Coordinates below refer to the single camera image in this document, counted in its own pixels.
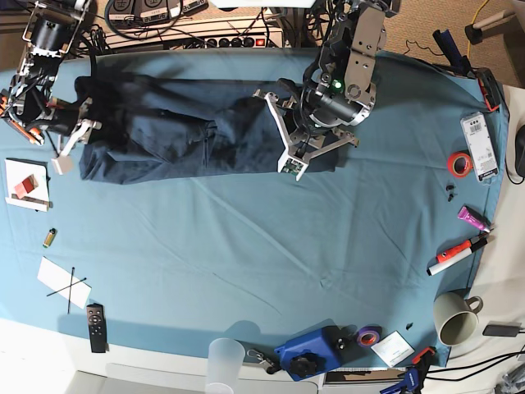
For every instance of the white paper card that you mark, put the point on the white paper card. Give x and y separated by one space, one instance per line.
54 277

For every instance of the black computer mouse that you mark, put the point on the black computer mouse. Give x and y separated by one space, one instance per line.
519 149

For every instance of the blue box with black knob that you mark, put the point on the blue box with black knob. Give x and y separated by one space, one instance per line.
313 353

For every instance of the small black phone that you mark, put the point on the small black phone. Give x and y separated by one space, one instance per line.
501 330

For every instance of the light blue table cloth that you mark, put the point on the light blue table cloth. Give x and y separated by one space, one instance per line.
263 257

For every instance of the red tape roll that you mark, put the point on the red tape roll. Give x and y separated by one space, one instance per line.
460 164

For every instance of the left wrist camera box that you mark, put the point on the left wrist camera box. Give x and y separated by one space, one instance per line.
292 165

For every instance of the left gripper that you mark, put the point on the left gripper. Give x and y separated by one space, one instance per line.
311 124

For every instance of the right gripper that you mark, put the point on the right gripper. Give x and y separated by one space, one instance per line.
68 124

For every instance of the metal carabiner keyring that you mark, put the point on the metal carabiner keyring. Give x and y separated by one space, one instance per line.
266 362

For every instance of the orange black utility knife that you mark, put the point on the orange black utility knife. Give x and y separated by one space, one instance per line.
34 137

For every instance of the white notepad with red block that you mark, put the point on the white notepad with red block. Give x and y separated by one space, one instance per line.
27 185

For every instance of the orange black clamp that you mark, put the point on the orange black clamp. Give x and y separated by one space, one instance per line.
489 88

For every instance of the black cable tie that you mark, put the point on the black cable tie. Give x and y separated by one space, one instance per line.
69 291
67 287

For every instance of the blue orange bar clamp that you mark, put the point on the blue orange bar clamp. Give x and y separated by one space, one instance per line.
414 376

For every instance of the translucent plastic cup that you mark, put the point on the translucent plastic cup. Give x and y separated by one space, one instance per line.
225 359

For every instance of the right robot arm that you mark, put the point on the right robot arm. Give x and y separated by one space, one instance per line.
28 106

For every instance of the black silver pen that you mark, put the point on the black silver pen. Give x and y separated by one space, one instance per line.
480 241

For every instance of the small black screws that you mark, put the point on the small black screws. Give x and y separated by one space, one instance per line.
450 190

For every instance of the black remote control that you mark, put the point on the black remote control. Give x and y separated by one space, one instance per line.
97 326

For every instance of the purple glue tube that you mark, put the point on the purple glue tube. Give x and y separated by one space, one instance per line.
472 217

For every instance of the beige ceramic mug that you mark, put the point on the beige ceramic mug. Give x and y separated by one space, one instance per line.
456 318

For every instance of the white blister pack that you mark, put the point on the white blister pack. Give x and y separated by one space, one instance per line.
481 151

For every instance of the small yellow green lighter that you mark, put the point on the small yellow green lighter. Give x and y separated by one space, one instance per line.
49 238

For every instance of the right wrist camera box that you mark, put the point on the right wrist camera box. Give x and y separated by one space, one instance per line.
62 164

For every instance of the black power strip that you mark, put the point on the black power strip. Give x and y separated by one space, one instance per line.
274 40

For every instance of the dark blue T-shirt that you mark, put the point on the dark blue T-shirt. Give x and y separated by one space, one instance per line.
155 129

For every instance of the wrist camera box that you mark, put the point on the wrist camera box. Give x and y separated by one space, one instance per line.
292 165
62 164

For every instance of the white square card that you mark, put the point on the white square card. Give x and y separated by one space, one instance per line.
393 349

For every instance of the orange white marker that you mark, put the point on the orange white marker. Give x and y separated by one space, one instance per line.
450 257

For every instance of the purple tape roll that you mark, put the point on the purple tape roll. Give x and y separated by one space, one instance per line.
368 336

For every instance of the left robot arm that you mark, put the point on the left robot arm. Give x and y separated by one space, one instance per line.
347 54

